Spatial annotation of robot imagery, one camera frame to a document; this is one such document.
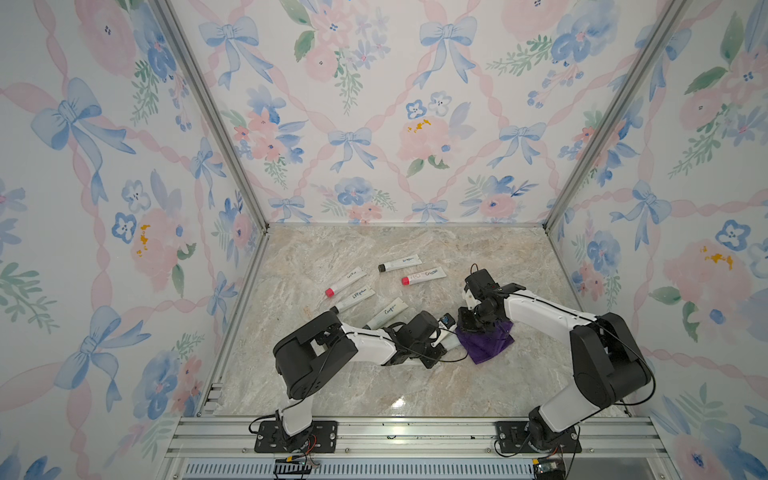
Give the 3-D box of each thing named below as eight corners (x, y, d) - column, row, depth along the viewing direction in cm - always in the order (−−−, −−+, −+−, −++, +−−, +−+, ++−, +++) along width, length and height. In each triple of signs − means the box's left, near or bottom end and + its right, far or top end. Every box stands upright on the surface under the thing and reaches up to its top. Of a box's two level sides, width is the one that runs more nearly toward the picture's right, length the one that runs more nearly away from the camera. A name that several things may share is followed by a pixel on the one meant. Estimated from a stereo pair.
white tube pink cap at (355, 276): (329, 299, 101) (328, 295, 99) (325, 293, 103) (323, 290, 101) (365, 275, 108) (365, 271, 106) (360, 270, 109) (360, 266, 107)
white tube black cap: (379, 274, 108) (379, 271, 106) (376, 267, 110) (376, 263, 108) (420, 264, 111) (420, 260, 109) (416, 256, 113) (417, 253, 112)
